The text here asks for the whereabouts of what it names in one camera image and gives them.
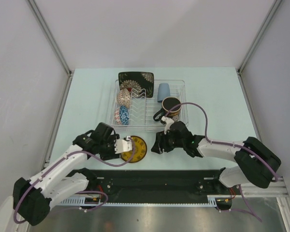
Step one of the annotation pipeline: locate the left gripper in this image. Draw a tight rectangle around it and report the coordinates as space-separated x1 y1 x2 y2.
99 133 121 160

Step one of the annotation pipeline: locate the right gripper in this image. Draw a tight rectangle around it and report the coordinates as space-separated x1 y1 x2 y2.
151 129 185 154

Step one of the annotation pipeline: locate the round black yellow saucer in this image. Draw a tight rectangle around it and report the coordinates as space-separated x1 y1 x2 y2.
120 135 147 163

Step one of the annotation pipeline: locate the white wire dish rack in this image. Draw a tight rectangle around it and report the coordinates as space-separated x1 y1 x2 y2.
106 80 186 131

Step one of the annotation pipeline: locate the red patterned white bowl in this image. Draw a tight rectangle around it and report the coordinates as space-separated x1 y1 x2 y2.
114 107 121 125

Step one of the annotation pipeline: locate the blue patterned bowl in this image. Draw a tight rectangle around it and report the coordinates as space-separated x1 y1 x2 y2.
119 105 130 125

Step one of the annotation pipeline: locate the red black mug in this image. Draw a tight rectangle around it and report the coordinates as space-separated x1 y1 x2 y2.
153 97 181 122

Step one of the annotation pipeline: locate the brown patterned bowl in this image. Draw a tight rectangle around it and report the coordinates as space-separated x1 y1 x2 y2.
116 88 131 108

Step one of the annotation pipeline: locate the light blue cup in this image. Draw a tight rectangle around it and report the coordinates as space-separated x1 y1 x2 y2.
157 83 171 103

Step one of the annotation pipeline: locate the square black floral plate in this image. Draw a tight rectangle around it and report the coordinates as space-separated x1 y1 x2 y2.
118 72 154 98

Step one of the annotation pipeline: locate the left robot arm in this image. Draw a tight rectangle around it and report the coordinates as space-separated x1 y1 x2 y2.
13 122 132 226

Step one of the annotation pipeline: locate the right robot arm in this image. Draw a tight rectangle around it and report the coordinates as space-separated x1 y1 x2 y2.
151 121 281 194

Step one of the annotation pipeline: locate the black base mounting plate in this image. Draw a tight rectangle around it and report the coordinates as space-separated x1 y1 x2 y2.
86 170 239 210

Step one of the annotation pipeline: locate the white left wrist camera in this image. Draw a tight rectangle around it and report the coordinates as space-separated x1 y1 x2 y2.
114 136 133 154

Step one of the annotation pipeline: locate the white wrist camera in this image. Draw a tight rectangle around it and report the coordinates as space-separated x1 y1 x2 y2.
160 116 174 134
114 136 133 154

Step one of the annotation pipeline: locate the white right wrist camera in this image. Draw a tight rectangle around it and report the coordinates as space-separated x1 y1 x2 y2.
160 116 174 134

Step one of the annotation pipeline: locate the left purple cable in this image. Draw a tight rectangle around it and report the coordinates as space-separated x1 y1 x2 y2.
13 139 136 223

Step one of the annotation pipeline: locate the purple cable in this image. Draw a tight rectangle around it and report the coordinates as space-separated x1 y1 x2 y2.
165 102 280 222
13 139 136 223

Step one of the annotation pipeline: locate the white slotted cable duct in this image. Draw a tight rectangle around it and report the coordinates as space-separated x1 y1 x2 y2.
58 194 224 208

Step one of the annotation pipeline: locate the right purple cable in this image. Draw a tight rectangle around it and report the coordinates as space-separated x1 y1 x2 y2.
165 102 280 222

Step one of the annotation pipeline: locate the aluminium frame rail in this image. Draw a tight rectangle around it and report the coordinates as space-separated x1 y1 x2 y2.
26 0 72 76

